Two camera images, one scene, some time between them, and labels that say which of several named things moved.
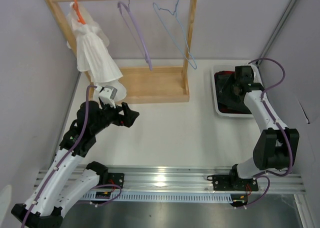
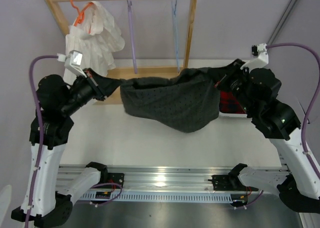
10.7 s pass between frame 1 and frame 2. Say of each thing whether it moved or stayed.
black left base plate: stayed
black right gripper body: stayed
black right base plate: stayed
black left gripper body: moved
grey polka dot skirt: moved
